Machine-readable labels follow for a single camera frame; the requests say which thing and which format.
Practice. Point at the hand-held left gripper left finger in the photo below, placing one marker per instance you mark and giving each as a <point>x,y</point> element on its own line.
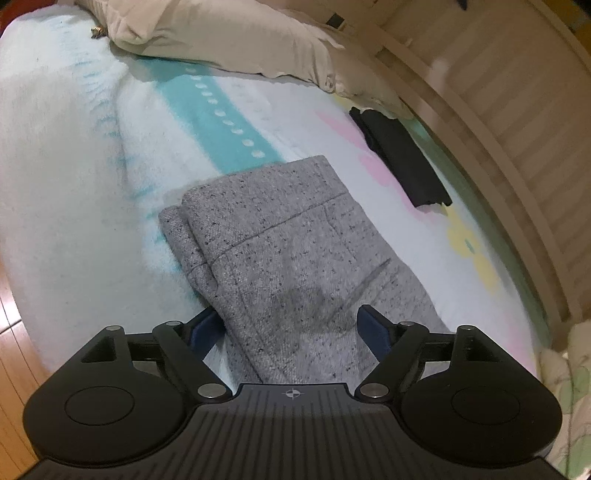
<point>206,330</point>

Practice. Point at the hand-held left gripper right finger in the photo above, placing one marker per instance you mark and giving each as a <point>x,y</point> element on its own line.
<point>375,333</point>

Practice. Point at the grey speckled pants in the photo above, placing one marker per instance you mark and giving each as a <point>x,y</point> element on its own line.
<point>295,267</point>

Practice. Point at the black folded cloth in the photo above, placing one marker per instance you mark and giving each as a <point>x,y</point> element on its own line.
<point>400,158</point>

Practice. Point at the floral printed blanket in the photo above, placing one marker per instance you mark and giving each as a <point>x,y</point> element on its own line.
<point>115,161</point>

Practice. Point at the white folded quilt green print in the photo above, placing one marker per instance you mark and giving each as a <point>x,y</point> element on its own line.
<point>570,397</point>

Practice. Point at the beige pillow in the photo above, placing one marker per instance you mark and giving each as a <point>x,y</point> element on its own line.
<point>221,39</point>

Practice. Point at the small gold object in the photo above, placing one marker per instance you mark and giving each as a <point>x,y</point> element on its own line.
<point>97,32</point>

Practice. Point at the cream slatted bed frame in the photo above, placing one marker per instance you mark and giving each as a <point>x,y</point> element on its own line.
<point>498,115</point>

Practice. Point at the wall socket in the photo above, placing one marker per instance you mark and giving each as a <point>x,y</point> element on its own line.
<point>337,21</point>

